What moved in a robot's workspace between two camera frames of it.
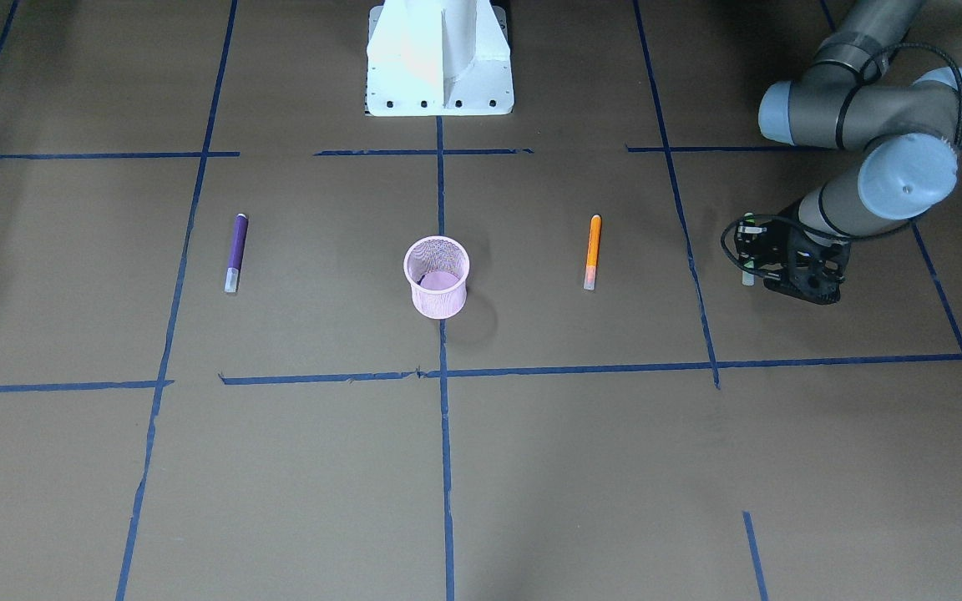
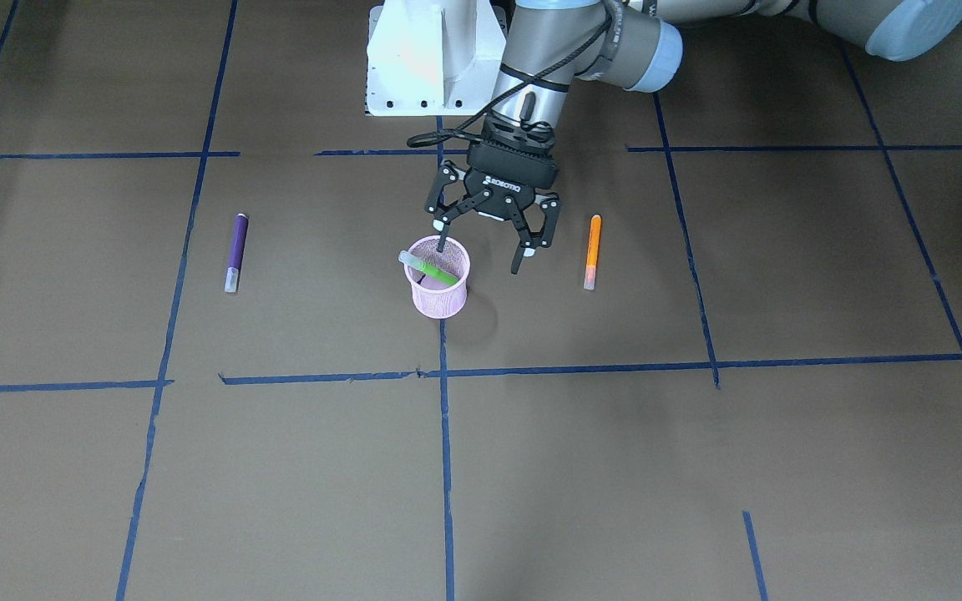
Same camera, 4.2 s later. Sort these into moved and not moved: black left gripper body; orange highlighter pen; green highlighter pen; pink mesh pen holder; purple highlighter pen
Moved: green highlighter pen; black left gripper body
Not moved: purple highlighter pen; pink mesh pen holder; orange highlighter pen
